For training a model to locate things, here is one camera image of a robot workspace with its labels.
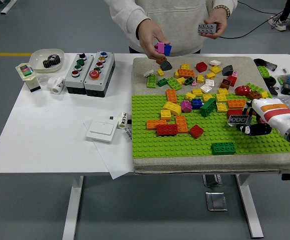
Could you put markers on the person's left forearm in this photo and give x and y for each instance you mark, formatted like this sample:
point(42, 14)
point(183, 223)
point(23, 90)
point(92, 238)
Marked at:
point(228, 3)

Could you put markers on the person's right hand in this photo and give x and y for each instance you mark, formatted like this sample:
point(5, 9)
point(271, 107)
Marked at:
point(148, 35)

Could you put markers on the white hollow toy brick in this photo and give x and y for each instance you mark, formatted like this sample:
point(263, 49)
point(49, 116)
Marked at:
point(206, 88)

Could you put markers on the printed paper label strip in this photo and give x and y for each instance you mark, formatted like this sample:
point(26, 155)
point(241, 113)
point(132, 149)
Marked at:
point(129, 135)

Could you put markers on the dark green square toy brick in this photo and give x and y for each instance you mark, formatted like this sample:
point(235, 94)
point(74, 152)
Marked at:
point(162, 82)

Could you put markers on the yellow square toy brick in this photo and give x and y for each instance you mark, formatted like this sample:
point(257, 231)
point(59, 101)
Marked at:
point(221, 98)
point(176, 74)
point(181, 80)
point(221, 107)
point(190, 96)
point(207, 97)
point(197, 92)
point(165, 115)
point(215, 69)
point(185, 66)
point(222, 91)
point(210, 75)

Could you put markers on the white flat toy piece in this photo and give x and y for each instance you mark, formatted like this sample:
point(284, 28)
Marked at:
point(148, 73)

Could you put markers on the dark clear rectangular block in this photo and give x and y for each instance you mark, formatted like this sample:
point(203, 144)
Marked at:
point(270, 66)

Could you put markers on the lime green toy plate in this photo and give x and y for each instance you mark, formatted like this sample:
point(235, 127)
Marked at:
point(255, 87)

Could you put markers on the black flat pad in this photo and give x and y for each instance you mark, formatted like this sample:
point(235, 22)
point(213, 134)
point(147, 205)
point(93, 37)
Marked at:
point(274, 90)

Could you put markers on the long grey toy brick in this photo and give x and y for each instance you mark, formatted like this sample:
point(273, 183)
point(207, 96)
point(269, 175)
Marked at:
point(206, 28)
point(238, 120)

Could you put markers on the black metal gear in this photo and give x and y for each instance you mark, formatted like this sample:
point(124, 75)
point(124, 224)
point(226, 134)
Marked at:
point(52, 61)

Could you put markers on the brown oblong toy brick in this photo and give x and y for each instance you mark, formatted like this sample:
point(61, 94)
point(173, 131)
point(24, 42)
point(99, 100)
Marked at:
point(254, 95)

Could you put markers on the small metal screw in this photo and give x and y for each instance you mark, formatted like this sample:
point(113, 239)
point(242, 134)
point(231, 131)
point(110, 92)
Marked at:
point(284, 69)

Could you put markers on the red rounded toy brick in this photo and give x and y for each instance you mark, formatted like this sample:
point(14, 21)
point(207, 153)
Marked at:
point(242, 90)

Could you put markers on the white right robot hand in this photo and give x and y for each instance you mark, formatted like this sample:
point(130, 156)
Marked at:
point(272, 110)

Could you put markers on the small yellow toy brick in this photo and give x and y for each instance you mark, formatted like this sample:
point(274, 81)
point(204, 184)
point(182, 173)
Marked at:
point(160, 72)
point(264, 94)

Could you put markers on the green toy baseplate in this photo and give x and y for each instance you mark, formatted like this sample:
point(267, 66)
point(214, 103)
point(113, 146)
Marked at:
point(159, 147)

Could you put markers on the white table leg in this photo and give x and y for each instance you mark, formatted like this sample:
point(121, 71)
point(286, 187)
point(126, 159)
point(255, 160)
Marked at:
point(250, 207)
point(72, 207)

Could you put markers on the long dark green toy brick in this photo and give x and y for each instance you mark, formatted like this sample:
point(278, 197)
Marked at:
point(223, 148)
point(207, 106)

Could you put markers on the dark green hollow toy brick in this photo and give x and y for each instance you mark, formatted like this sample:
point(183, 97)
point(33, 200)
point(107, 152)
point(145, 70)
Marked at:
point(189, 80)

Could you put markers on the white square toy plate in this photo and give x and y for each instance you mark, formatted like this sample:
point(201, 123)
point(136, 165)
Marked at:
point(210, 82)

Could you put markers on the white red-green pushbutton switch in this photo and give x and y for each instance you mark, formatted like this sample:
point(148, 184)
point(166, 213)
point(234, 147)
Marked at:
point(28, 75)

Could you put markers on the brown hollow toy brick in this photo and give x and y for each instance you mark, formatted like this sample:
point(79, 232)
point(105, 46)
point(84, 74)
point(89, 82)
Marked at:
point(225, 83)

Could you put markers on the white paper sheet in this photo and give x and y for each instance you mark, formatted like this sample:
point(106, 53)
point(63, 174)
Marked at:
point(114, 160)

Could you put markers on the orange oblong toy brick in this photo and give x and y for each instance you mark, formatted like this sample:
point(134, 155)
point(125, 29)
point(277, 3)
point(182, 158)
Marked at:
point(181, 124)
point(171, 96)

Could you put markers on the long red toy brick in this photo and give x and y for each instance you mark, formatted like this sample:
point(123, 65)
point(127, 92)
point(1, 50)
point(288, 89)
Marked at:
point(232, 112)
point(167, 130)

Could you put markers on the metal floor socket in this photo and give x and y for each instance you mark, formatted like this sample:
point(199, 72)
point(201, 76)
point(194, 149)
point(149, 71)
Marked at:
point(215, 201)

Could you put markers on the white background desk foot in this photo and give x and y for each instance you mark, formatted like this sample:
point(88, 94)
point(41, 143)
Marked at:
point(8, 6)

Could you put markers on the long orange toy brick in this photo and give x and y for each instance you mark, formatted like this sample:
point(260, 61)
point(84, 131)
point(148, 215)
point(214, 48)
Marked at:
point(156, 124)
point(235, 104)
point(186, 73)

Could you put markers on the lime green studded plate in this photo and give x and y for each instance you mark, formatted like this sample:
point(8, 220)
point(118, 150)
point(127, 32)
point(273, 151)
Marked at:
point(263, 71)

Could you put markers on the dark grey sloped toy brick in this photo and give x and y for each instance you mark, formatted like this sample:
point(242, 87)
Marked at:
point(166, 65)
point(227, 70)

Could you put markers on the small pink toy brick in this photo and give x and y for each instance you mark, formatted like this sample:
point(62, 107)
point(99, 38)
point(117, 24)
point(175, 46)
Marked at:
point(194, 83)
point(234, 74)

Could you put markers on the pink square toy brick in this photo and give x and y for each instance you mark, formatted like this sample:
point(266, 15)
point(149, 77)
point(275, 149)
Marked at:
point(160, 47)
point(186, 106)

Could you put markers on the white shallow bowl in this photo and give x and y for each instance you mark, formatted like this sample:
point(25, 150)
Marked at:
point(38, 62)

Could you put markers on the white wall switch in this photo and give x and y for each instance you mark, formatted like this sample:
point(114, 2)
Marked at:
point(101, 131)

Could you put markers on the small black square chip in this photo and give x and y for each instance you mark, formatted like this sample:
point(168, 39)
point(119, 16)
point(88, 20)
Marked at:
point(111, 117)

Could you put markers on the narrow yellow toy brick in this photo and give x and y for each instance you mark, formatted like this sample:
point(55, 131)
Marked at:
point(200, 78)

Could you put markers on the bystander person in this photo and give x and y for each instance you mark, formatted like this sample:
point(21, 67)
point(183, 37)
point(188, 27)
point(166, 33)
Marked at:
point(280, 25)

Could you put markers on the white labelled tube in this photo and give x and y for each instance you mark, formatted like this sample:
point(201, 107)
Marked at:
point(123, 120)

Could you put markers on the grey emergency-stop control box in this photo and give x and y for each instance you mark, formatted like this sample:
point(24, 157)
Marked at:
point(98, 82)

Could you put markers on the long lime green toy brick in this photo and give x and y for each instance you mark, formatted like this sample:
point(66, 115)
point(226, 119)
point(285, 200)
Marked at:
point(174, 83)

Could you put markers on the brown square toy brick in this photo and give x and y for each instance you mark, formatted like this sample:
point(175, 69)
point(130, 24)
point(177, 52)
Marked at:
point(162, 61)

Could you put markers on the person's left hand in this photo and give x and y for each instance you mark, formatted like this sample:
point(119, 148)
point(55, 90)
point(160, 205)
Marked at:
point(220, 22)

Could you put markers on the yellow curved toy brick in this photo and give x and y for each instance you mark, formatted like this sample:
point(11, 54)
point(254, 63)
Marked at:
point(172, 108)

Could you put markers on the grey four-button control box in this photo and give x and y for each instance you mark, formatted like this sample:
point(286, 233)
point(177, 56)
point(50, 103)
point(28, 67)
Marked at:
point(78, 80)

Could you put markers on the white pipe tee fitting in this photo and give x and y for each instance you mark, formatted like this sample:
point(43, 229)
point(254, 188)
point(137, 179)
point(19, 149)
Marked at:
point(57, 86)

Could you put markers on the blue square toy brick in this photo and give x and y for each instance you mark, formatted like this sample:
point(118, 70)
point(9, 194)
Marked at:
point(196, 103)
point(168, 49)

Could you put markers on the person's right forearm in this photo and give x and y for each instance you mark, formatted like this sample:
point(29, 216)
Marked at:
point(124, 17)

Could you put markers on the red square toy brick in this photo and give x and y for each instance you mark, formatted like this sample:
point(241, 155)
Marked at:
point(232, 80)
point(196, 131)
point(201, 67)

